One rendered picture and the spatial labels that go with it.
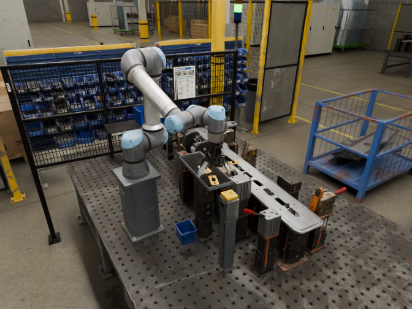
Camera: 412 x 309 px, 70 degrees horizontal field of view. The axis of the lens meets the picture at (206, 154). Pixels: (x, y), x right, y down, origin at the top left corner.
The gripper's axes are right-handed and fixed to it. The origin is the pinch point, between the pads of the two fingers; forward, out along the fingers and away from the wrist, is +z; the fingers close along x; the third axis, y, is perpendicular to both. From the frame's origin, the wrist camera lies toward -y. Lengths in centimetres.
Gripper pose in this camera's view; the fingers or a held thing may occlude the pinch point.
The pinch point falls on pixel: (213, 175)
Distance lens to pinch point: 143.7
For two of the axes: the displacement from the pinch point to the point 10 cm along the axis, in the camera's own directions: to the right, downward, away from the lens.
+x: 9.8, -0.8, 1.8
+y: 1.9, 4.5, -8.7
